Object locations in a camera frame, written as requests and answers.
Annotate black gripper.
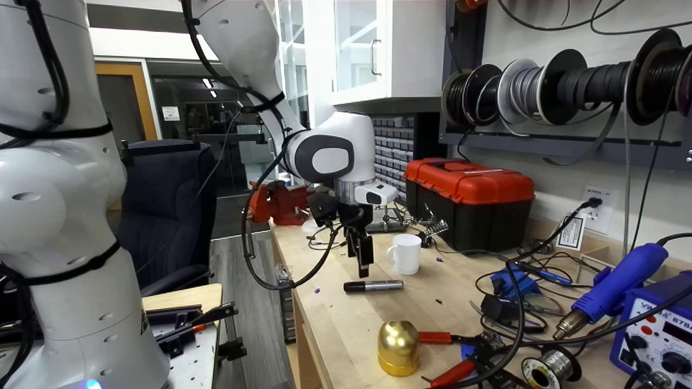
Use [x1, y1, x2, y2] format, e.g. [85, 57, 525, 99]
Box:
[335, 200, 380, 281]

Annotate black grey marker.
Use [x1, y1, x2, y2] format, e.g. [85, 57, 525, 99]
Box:
[342, 279, 407, 296]

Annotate white mug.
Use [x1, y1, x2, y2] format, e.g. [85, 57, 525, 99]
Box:
[385, 231, 424, 279]

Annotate red bench vise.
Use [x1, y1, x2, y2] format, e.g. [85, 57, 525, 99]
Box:
[247, 177, 315, 230]

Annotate grey parts drawer cabinet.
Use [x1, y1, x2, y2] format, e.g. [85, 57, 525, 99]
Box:
[370, 112, 423, 200]

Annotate gold metal dome bell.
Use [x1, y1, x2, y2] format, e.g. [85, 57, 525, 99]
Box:
[376, 317, 423, 379]

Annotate red black toolbox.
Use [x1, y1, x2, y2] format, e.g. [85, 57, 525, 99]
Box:
[402, 156, 540, 256]

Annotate black power adapter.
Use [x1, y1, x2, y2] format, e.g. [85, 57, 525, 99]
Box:
[481, 295, 519, 329]

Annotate blue flat plastic part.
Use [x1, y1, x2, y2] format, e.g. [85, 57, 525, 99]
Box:
[492, 266, 541, 302]

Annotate orange black bar clamp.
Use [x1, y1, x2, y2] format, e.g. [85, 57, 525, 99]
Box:
[149, 302, 241, 346]

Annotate light wooden cart table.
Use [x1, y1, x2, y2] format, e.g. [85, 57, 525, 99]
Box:
[139, 281, 228, 389]

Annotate dark office chair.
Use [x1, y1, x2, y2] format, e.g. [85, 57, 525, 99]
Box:
[118, 139, 221, 295]

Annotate white power outlet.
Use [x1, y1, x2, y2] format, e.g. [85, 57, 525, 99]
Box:
[581, 186, 617, 221]

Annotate wooden framed door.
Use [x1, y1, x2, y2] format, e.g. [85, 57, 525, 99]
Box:
[94, 59, 162, 145]

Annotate blue soldering station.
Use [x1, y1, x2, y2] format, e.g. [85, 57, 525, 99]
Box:
[609, 269, 692, 389]

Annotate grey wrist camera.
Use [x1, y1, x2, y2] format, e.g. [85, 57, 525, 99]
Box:
[356, 179, 401, 212]

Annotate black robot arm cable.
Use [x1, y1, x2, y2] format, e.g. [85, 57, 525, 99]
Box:
[238, 92, 342, 295]

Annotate red handled pliers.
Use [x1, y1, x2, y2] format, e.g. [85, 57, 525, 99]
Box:
[415, 329, 500, 389]

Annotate thick black cable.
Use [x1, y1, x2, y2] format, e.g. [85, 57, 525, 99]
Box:
[462, 264, 531, 384]

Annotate black wire spool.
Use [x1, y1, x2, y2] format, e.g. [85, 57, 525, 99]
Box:
[442, 63, 505, 129]
[625, 27, 692, 127]
[540, 47, 635, 127]

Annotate white wall cabinet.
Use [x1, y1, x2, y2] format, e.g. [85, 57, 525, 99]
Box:
[302, 0, 451, 108]

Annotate solder wire spool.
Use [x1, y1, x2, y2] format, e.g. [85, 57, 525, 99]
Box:
[519, 346, 584, 389]

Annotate white wire spool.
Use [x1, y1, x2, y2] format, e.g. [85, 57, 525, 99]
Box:
[496, 57, 551, 126]

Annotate dark wire spool rack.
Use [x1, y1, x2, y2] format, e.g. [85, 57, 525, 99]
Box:
[438, 0, 692, 174]

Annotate blue hot air handle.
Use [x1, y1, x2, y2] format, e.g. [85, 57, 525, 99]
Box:
[551, 242, 673, 341]

